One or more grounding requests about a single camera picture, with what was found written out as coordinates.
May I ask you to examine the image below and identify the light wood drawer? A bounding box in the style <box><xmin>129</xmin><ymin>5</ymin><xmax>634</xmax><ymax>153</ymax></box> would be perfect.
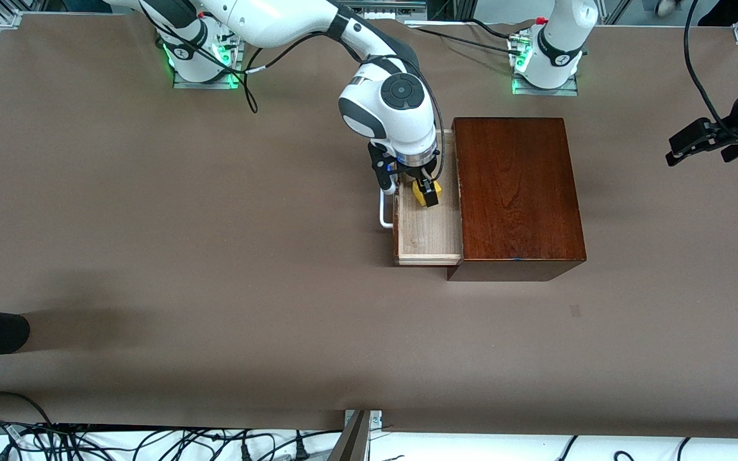
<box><xmin>393</xmin><ymin>128</ymin><xmax>464</xmax><ymax>267</ymax></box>

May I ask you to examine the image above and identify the silver drawer handle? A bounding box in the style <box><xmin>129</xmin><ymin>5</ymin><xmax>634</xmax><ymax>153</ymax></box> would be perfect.
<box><xmin>379</xmin><ymin>186</ymin><xmax>399</xmax><ymax>229</ymax></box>

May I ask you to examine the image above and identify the dark brown wooden cabinet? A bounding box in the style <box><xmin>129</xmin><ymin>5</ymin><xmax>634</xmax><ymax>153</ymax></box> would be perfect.
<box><xmin>447</xmin><ymin>117</ymin><xmax>587</xmax><ymax>282</ymax></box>

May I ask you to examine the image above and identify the brown table cover sheet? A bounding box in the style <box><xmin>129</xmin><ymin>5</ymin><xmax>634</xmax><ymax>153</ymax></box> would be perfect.
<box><xmin>0</xmin><ymin>13</ymin><xmax>738</xmax><ymax>439</ymax></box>

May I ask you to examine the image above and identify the dark metal bar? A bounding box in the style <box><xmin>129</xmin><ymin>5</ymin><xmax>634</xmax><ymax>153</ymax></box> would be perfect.
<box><xmin>327</xmin><ymin>410</ymin><xmax>371</xmax><ymax>461</ymax></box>

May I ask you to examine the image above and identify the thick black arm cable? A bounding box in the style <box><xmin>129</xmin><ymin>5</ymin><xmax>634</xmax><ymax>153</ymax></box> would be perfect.
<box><xmin>244</xmin><ymin>29</ymin><xmax>447</xmax><ymax>186</ymax></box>
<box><xmin>683</xmin><ymin>0</ymin><xmax>732</xmax><ymax>125</ymax></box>

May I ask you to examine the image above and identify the black cable on table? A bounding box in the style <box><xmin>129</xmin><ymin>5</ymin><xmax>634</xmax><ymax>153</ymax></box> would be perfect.
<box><xmin>407</xmin><ymin>22</ymin><xmax>523</xmax><ymax>56</ymax></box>

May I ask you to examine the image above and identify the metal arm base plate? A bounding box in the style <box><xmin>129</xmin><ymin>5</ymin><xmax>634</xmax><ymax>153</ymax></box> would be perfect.
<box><xmin>511</xmin><ymin>70</ymin><xmax>580</xmax><ymax>97</ymax></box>
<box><xmin>172</xmin><ymin>18</ymin><xmax>243</xmax><ymax>90</ymax></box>

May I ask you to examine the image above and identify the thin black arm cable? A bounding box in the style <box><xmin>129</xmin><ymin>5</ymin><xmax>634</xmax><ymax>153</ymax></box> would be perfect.
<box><xmin>140</xmin><ymin>0</ymin><xmax>259</xmax><ymax>115</ymax></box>

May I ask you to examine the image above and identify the silver table edge bracket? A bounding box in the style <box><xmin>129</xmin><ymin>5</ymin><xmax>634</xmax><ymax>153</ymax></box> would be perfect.
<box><xmin>343</xmin><ymin>410</ymin><xmax>384</xmax><ymax>442</ymax></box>

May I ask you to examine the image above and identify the black looping cable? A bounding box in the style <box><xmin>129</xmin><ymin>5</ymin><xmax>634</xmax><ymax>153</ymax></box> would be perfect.
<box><xmin>0</xmin><ymin>391</ymin><xmax>56</xmax><ymax>428</ymax></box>

